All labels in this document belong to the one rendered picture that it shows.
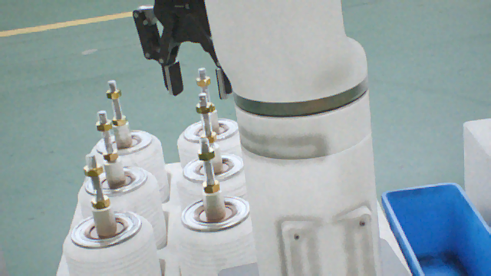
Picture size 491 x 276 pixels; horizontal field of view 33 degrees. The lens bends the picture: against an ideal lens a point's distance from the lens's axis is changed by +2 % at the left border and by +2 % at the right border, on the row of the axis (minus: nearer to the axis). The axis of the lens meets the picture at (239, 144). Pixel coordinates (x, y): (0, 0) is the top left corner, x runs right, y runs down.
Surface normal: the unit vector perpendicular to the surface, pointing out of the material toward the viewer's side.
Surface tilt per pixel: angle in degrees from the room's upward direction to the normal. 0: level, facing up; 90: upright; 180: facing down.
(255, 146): 90
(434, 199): 88
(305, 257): 90
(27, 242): 0
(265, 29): 93
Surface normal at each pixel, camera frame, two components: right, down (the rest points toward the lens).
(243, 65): -0.57, 0.40
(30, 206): -0.13, -0.91
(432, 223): 0.05, 0.36
